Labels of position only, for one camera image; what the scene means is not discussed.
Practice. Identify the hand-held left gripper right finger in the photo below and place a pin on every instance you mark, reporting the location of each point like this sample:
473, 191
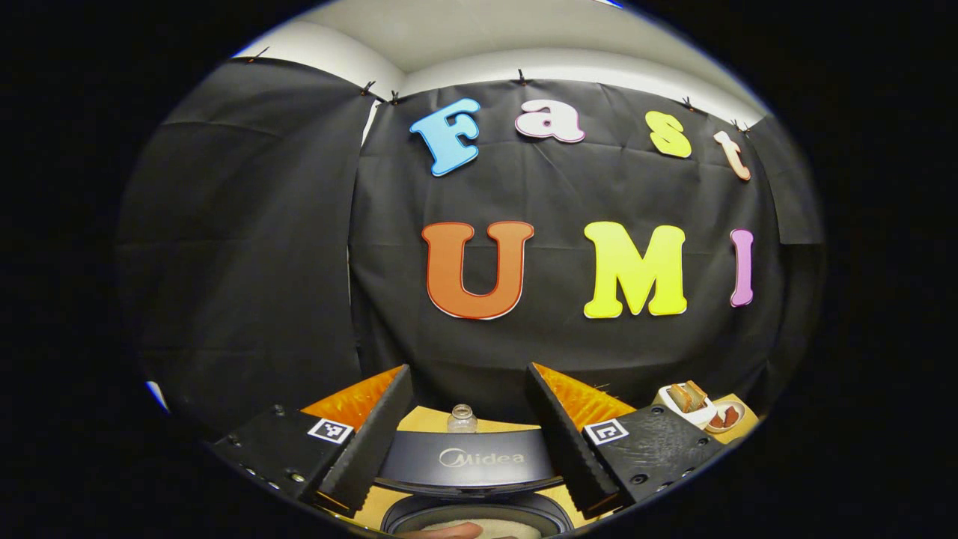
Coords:
569, 445

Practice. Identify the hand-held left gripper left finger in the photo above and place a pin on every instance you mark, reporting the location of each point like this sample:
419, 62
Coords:
363, 449

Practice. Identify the dark gray rice cooker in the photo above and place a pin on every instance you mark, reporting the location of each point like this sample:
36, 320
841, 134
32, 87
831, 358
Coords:
479, 471

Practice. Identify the white rice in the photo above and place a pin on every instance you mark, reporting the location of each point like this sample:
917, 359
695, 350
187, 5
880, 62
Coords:
516, 530

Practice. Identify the small clear bottle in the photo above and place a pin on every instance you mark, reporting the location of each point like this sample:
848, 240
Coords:
462, 421

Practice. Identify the toast slice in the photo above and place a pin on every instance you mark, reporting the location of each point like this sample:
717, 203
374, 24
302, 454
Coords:
697, 393
679, 397

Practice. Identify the white toaster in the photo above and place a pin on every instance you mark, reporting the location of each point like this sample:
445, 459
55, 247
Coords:
700, 415

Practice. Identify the brown meat piece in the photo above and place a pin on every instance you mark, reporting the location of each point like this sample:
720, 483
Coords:
731, 416
717, 421

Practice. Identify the white round plate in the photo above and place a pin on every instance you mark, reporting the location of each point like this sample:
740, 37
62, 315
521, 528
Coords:
737, 419

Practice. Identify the black backdrop cloth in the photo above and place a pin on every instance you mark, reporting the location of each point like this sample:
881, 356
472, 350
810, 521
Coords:
247, 262

